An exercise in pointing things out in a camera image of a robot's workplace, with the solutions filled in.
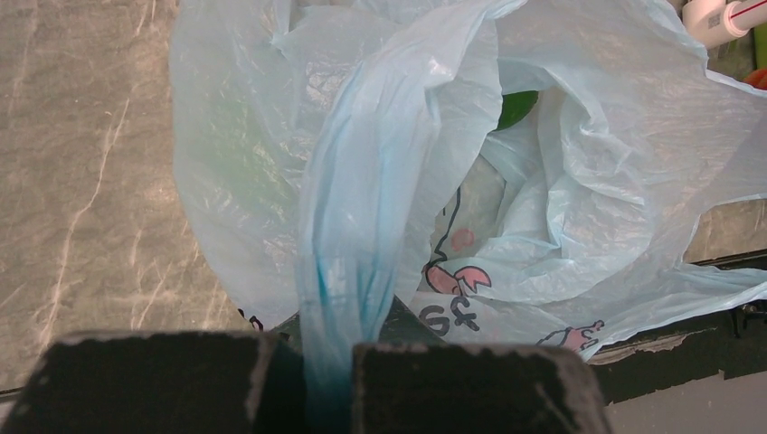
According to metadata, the fake green starfruit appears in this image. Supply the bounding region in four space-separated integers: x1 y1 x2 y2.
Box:
496 90 539 131

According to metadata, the green plastic basket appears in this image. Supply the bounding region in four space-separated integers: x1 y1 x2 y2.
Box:
753 24 767 69

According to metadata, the light blue plastic bag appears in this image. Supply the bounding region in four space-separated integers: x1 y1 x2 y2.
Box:
169 1 766 409

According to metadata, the white PVC pipe frame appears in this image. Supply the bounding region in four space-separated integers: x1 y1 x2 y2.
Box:
682 0 766 49

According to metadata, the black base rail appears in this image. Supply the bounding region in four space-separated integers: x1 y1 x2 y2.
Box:
590 251 767 405

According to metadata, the fake orange fruit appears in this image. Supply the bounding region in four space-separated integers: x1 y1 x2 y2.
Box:
743 68 767 90

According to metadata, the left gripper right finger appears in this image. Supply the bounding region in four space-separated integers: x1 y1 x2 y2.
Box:
350 296 612 434

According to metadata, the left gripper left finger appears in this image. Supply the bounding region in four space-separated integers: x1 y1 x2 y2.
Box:
1 331 306 433

